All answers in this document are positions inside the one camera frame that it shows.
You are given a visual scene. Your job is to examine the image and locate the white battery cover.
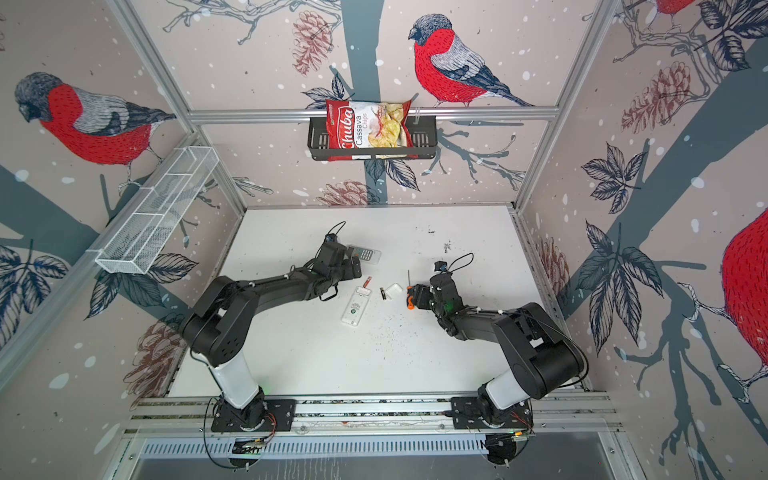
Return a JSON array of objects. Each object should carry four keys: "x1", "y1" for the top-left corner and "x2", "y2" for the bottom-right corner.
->
[{"x1": 384, "y1": 283, "x2": 403, "y2": 299}]

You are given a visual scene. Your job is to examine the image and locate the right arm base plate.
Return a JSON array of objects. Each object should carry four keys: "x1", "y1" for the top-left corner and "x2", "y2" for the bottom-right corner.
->
[{"x1": 444, "y1": 396, "x2": 533, "y2": 431}]

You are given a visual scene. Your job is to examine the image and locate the black wall basket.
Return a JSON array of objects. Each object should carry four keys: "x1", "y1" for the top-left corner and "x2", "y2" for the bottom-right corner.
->
[{"x1": 307, "y1": 116, "x2": 438, "y2": 161}]

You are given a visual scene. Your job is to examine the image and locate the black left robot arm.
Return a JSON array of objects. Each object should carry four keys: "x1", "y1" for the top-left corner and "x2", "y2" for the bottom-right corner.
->
[{"x1": 180, "y1": 233, "x2": 362, "y2": 413}]

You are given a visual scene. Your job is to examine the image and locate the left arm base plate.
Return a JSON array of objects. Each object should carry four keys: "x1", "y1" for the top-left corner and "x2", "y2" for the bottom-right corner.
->
[{"x1": 211, "y1": 398, "x2": 297, "y2": 434}]

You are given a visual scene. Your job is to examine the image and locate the aluminium mounting rail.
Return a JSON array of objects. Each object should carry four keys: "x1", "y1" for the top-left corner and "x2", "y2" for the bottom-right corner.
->
[{"x1": 122, "y1": 390, "x2": 623, "y2": 437}]

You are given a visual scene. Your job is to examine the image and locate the orange black screwdriver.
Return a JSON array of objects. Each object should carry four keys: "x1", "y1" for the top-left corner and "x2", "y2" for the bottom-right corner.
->
[{"x1": 406, "y1": 270, "x2": 415, "y2": 310}]

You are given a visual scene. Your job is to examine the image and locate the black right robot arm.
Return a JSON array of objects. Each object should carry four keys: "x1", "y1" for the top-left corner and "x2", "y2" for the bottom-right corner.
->
[{"x1": 406, "y1": 270, "x2": 588, "y2": 425}]

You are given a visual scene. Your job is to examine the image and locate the grey-faced white remote control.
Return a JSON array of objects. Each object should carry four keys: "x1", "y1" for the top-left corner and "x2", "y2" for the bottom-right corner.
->
[{"x1": 348, "y1": 246, "x2": 382, "y2": 265}]

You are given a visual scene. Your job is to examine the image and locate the red cassava chips bag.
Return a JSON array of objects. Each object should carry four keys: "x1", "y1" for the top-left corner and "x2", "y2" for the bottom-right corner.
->
[{"x1": 326, "y1": 100, "x2": 413, "y2": 150}]

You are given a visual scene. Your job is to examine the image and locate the white wire mesh basket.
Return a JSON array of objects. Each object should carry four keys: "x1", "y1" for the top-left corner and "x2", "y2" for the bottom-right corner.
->
[{"x1": 95, "y1": 146, "x2": 219, "y2": 274}]

